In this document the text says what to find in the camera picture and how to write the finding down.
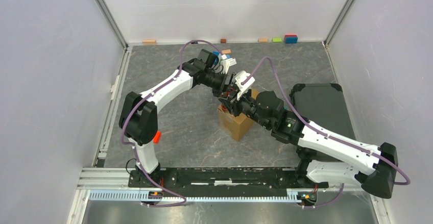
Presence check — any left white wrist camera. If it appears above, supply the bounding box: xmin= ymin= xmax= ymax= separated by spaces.
xmin=220 ymin=57 xmax=236 ymax=74

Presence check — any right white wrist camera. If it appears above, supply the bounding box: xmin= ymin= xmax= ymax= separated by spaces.
xmin=234 ymin=70 xmax=255 ymax=101

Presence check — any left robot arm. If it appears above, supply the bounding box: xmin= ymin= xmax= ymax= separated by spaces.
xmin=119 ymin=49 xmax=236 ymax=187

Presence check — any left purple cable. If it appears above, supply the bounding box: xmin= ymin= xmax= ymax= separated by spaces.
xmin=121 ymin=40 xmax=224 ymax=208

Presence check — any brown cardboard express box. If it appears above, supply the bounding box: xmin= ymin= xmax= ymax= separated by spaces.
xmin=217 ymin=105 xmax=255 ymax=141

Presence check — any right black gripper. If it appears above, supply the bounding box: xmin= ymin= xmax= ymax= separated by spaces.
xmin=219 ymin=86 xmax=271 ymax=130

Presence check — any tan block at wall left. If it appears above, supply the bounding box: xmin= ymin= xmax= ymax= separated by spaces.
xmin=142 ymin=39 xmax=157 ymax=45

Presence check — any red blue block at wall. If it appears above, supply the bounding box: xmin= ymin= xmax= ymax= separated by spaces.
xmin=284 ymin=34 xmax=298 ymax=44

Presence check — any blue green block stack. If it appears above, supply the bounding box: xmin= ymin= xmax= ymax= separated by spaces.
xmin=212 ymin=51 xmax=231 ymax=65

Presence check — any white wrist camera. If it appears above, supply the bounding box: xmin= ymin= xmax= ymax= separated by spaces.
xmin=220 ymin=57 xmax=236 ymax=74
xmin=234 ymin=70 xmax=255 ymax=101

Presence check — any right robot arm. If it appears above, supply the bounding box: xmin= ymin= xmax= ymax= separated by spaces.
xmin=218 ymin=90 xmax=398 ymax=199

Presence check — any small red block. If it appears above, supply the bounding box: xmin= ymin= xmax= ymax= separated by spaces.
xmin=153 ymin=131 xmax=161 ymax=144

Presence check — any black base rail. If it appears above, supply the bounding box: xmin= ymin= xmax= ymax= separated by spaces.
xmin=128 ymin=167 xmax=329 ymax=197

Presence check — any white toothed cable duct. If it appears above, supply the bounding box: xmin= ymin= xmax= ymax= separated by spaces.
xmin=88 ymin=190 xmax=301 ymax=203

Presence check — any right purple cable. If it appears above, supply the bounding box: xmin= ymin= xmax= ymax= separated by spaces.
xmin=240 ymin=56 xmax=411 ymax=210

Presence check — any purple cable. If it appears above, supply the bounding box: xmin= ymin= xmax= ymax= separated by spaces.
xmin=121 ymin=40 xmax=224 ymax=208
xmin=240 ymin=56 xmax=411 ymax=210

